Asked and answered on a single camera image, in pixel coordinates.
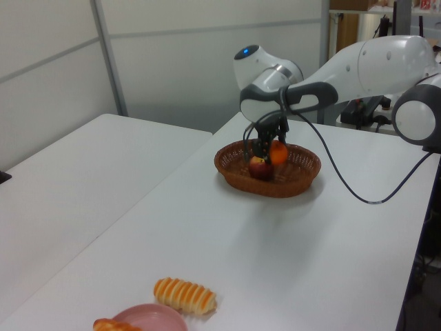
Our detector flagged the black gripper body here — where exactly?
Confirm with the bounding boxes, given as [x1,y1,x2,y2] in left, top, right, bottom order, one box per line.
[257,116,289,143]

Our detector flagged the orange toy mandarin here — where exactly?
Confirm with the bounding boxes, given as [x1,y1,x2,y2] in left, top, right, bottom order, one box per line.
[268,140,289,165]

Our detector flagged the red toy apple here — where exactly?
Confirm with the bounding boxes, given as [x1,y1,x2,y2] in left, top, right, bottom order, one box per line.
[248,155,275,181]

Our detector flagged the striped toy bread roll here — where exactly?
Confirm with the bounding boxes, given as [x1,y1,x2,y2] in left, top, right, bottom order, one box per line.
[153,277,218,315]

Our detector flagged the braided toy bread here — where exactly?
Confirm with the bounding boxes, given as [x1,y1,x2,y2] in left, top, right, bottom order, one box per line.
[92,317,144,331]

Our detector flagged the brown woven basket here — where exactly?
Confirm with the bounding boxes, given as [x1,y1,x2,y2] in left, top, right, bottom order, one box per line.
[214,139,322,199]

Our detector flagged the pink plate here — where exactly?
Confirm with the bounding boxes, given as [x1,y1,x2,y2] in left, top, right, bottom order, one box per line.
[112,303,189,331]

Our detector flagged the black equipment on desk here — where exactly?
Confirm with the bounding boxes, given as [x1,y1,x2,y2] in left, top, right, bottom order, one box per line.
[340,98,392,130]

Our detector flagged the brown wooden board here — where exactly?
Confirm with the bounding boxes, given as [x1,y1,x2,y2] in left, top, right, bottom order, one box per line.
[336,14,360,53]

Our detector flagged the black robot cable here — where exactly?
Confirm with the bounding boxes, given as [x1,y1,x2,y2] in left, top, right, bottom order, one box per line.
[243,88,433,205]

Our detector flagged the dark vertical post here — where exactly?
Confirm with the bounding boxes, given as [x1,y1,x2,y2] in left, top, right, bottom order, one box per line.
[393,0,408,37]

